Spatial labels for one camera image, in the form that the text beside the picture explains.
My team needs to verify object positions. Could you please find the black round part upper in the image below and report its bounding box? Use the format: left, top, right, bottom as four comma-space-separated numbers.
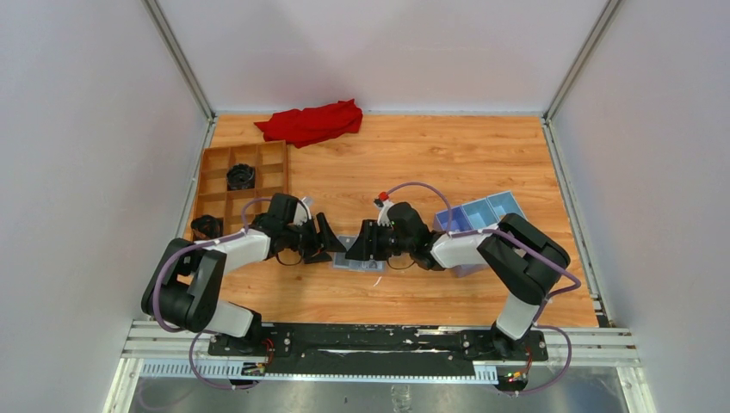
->
226, 163, 256, 191

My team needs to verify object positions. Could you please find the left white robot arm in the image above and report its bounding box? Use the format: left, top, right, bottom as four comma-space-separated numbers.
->
141, 193, 346, 355

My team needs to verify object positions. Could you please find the aluminium frame rail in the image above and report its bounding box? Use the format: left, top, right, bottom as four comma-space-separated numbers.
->
103, 321, 656, 412

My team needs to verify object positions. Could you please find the blue plastic box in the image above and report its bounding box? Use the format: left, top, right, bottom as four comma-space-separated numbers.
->
433, 191, 526, 278

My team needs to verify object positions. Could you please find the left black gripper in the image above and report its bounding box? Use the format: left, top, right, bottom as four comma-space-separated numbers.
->
283, 213, 346, 264

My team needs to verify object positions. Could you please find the red cloth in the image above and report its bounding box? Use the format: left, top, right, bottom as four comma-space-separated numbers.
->
254, 99, 363, 148

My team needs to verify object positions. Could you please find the black round part lower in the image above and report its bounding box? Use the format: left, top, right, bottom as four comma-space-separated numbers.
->
190, 214, 224, 241

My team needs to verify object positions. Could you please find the brown compartment tray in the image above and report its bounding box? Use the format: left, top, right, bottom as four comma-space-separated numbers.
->
186, 142, 289, 240

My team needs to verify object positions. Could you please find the black round part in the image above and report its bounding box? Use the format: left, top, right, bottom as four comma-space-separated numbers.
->
226, 163, 256, 191
190, 214, 224, 241

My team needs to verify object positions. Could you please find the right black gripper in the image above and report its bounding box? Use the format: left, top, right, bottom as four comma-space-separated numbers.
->
346, 219, 415, 261

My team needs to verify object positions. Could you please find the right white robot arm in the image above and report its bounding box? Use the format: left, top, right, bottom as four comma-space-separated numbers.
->
345, 196, 571, 360

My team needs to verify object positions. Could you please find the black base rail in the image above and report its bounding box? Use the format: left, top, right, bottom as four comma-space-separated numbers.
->
207, 323, 548, 379

